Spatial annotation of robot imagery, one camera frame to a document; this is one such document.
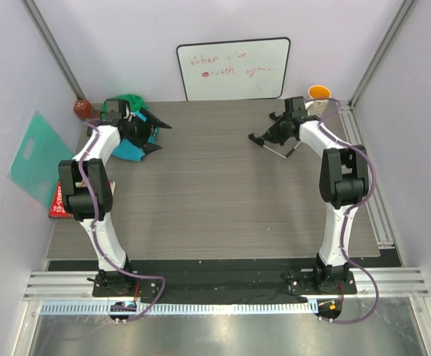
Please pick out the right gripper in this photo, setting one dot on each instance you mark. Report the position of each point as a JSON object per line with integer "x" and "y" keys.
{"x": 273, "y": 133}

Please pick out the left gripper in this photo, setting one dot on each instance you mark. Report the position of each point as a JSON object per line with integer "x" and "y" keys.
{"x": 147, "y": 129}

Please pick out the blue t shirt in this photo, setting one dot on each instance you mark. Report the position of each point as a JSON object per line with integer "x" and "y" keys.
{"x": 126, "y": 151}

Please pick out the white mug orange inside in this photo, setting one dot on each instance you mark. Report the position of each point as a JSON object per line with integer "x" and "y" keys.
{"x": 317, "y": 100}

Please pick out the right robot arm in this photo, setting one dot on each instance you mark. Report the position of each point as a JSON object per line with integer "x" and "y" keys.
{"x": 343, "y": 184}

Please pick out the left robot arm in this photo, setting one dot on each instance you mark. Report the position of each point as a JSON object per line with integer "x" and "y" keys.
{"x": 89, "y": 166}

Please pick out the green t shirt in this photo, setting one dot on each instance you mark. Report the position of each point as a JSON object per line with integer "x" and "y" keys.
{"x": 135, "y": 102}

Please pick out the brown flat pad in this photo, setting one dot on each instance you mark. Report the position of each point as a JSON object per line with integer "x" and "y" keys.
{"x": 96, "y": 116}

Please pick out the whiteboard with red writing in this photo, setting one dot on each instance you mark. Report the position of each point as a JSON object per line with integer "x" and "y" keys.
{"x": 234, "y": 70}

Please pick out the brown block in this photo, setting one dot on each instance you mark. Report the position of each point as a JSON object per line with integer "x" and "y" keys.
{"x": 83, "y": 109}

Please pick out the teal plastic cutting board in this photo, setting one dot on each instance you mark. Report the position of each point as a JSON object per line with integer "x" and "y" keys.
{"x": 35, "y": 166}

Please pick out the red book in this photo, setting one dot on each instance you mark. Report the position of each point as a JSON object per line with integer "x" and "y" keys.
{"x": 59, "y": 202}

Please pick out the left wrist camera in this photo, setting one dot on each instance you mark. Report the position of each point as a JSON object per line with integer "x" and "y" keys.
{"x": 115, "y": 109}

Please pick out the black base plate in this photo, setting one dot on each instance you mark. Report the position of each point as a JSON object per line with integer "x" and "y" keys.
{"x": 226, "y": 282}

